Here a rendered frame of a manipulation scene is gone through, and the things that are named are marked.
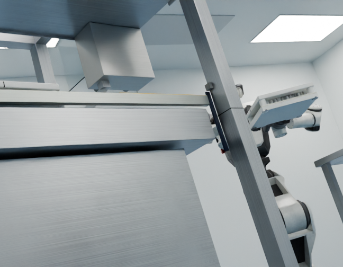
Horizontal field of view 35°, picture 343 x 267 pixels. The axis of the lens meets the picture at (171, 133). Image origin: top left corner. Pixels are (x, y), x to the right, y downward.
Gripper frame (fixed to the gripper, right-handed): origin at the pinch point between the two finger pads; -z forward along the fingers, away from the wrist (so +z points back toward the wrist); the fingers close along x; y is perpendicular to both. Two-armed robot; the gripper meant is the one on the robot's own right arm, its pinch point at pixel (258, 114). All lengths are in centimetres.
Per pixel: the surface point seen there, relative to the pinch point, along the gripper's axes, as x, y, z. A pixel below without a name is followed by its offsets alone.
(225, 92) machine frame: 14, 66, -45
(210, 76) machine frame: 6, 67, -41
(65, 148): 27, 122, -40
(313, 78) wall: -176, -458, 256
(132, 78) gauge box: -6, 78, -17
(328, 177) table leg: 27, -67, 24
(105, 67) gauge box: -9, 89, -19
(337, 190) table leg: 36, -68, 22
